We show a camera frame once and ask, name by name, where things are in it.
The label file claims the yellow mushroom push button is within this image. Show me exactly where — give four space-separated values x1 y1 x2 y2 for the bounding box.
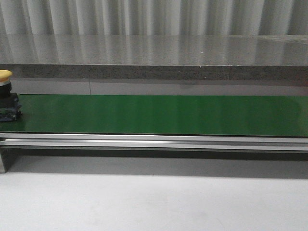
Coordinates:
0 70 22 122

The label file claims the green conveyor belt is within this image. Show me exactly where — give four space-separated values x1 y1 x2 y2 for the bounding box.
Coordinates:
0 94 308 137

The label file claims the grey granite ledge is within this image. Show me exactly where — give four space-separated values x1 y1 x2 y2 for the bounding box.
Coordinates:
0 35 308 86

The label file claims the white pleated curtain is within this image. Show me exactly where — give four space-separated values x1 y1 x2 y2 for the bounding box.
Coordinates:
0 0 308 36

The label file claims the aluminium conveyor frame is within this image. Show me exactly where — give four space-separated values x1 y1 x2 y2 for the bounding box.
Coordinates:
0 132 308 173

